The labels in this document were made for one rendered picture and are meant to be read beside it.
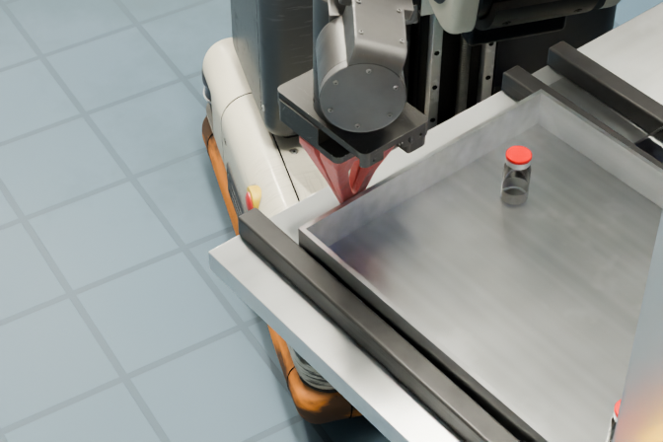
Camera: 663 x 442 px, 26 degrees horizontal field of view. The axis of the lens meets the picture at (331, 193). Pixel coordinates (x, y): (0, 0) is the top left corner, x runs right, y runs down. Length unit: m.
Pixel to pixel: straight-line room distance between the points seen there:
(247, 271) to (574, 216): 0.26
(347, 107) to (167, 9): 1.96
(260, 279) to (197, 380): 1.09
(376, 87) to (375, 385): 0.22
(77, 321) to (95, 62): 0.66
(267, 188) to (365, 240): 0.95
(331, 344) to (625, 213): 0.27
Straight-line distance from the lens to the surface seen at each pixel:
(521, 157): 1.12
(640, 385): 0.73
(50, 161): 2.56
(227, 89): 2.24
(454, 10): 1.67
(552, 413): 1.01
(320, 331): 1.05
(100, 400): 2.17
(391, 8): 0.95
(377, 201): 1.12
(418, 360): 1.01
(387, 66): 0.92
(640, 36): 1.35
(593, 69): 1.27
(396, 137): 1.03
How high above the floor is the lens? 1.66
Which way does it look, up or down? 43 degrees down
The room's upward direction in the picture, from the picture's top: straight up
